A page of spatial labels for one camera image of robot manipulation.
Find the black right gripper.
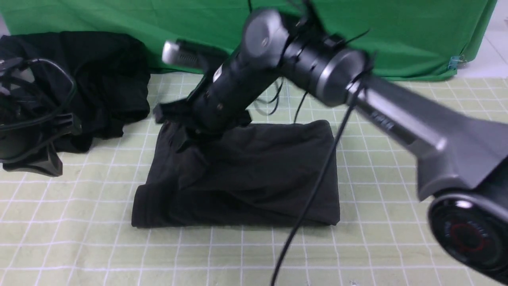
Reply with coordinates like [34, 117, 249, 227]
[153, 95, 252, 153]

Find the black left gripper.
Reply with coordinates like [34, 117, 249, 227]
[1, 113, 81, 177]

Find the dark gray long-sleeved shirt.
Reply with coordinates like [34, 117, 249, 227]
[131, 120, 334, 229]

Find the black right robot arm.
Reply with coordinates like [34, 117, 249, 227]
[154, 0, 508, 286]

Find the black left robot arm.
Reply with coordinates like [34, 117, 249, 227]
[0, 58, 82, 177]

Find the light green checkered tablecloth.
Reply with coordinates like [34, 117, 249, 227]
[0, 72, 508, 286]

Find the pile of black clothes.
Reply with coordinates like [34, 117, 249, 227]
[1, 31, 150, 153]

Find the green backdrop cloth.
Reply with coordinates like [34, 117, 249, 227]
[0, 0, 496, 80]

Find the teal binder clip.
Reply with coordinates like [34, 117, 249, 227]
[447, 55, 468, 70]

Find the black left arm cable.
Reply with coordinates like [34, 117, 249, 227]
[0, 58, 77, 133]

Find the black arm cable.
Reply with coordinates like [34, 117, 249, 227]
[0, 58, 77, 133]
[246, 0, 371, 286]

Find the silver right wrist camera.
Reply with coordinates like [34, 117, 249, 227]
[161, 39, 229, 70]

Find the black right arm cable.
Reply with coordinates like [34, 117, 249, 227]
[246, 0, 371, 286]

